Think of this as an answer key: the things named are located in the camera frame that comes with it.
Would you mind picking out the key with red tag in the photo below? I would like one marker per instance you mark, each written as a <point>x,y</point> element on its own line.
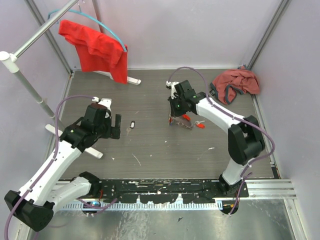
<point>200,124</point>

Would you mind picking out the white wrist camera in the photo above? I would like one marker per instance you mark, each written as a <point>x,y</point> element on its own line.
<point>172,86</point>
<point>106,102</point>

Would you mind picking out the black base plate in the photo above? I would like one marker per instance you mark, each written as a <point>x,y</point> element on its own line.
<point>160,191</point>

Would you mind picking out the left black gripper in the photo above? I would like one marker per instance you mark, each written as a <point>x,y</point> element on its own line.
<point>111,132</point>

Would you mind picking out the key with black tag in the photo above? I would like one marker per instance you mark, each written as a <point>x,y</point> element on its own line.
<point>131,126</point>

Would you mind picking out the red cloth on hanger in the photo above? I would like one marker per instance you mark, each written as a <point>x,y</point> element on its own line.
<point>96,51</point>

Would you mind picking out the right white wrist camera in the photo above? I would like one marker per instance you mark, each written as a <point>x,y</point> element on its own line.
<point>172,86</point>

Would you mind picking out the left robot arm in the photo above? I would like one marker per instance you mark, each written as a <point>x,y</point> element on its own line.
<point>36,202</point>

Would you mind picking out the metal key organizer red handle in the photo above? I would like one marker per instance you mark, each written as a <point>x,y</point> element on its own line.
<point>182,120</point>

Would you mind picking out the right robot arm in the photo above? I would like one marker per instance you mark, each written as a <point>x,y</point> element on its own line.
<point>245,140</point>

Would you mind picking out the pink shirt grey trim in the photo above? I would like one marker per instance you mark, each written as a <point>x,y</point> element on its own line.
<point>232,82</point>

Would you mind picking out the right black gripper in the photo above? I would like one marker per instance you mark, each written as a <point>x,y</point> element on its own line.
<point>174,112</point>

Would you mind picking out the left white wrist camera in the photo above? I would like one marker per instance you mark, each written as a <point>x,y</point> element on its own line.
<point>106,102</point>

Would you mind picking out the white cable duct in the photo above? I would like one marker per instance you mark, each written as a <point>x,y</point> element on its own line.
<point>176,206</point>

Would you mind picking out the white clothes rack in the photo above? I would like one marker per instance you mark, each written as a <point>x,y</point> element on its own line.
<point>22,120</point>

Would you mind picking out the teal clothes hanger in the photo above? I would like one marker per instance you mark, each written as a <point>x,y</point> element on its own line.
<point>102,25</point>

